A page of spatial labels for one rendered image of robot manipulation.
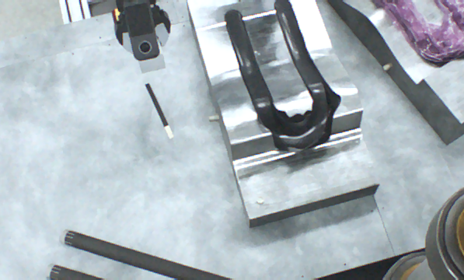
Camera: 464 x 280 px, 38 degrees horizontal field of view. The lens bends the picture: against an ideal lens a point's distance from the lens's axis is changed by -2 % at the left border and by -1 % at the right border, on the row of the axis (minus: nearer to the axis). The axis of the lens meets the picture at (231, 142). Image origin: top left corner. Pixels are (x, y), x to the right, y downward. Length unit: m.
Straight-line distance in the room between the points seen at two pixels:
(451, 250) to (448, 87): 0.82
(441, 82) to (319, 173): 0.30
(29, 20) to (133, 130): 1.27
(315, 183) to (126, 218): 0.38
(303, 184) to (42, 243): 0.52
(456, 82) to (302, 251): 0.45
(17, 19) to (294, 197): 1.61
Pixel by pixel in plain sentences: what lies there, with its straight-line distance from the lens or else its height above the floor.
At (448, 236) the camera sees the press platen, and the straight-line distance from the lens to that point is 0.60.
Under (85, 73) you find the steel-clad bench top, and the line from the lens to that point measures 1.53.
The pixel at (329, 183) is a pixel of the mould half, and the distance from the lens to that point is 1.32.
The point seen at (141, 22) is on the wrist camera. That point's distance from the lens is 1.20.
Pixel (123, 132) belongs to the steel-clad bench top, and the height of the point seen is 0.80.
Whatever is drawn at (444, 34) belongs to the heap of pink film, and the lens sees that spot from 1.48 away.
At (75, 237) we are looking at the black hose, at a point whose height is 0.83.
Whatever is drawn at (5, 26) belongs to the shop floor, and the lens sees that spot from 2.66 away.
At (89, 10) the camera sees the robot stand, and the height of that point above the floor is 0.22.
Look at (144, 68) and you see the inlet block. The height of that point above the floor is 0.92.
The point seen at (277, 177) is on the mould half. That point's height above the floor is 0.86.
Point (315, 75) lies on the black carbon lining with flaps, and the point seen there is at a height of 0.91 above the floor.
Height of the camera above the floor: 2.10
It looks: 67 degrees down
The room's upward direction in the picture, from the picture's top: 4 degrees counter-clockwise
